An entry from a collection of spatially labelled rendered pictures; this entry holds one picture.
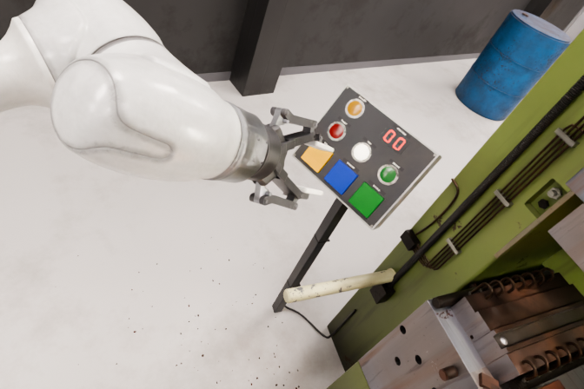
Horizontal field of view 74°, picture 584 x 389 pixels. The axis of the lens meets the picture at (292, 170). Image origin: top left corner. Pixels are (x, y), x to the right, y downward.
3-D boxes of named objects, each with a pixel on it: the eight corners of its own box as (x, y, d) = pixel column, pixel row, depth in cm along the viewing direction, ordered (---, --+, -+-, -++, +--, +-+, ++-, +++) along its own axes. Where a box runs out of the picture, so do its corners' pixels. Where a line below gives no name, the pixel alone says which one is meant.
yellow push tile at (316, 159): (317, 173, 118) (333, 153, 116) (300, 157, 120) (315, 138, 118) (319, 173, 119) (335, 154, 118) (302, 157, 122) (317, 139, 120)
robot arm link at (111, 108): (266, 128, 39) (199, 60, 45) (137, 79, 26) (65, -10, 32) (206, 207, 42) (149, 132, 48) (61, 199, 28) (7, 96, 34)
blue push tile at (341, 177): (341, 195, 114) (357, 176, 112) (323, 178, 117) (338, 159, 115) (343, 195, 116) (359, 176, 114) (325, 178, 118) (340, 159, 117)
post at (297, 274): (274, 313, 188) (374, 152, 117) (271, 306, 190) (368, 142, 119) (282, 312, 189) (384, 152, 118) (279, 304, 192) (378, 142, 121)
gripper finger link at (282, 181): (279, 160, 52) (275, 168, 52) (307, 194, 61) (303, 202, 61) (255, 154, 54) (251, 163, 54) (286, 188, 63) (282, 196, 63)
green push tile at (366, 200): (366, 218, 110) (384, 199, 109) (347, 201, 113) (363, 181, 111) (368, 218, 112) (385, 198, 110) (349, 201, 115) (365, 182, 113)
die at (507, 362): (498, 385, 94) (522, 373, 88) (450, 307, 106) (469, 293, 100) (593, 345, 113) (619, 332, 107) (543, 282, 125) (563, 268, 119)
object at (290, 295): (286, 307, 126) (290, 299, 123) (281, 293, 129) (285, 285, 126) (391, 285, 146) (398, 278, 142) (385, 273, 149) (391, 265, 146)
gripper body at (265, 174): (256, 187, 46) (295, 193, 54) (274, 117, 46) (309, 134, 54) (209, 174, 50) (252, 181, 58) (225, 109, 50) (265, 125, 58)
